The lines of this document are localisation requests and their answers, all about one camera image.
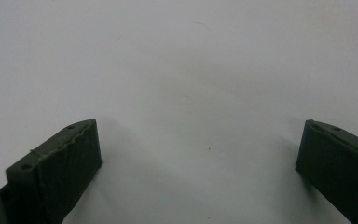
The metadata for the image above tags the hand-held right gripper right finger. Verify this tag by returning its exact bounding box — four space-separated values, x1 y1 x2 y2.
295 119 358 224

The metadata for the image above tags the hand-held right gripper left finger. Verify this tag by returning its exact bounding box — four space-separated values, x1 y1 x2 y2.
0 119 103 224

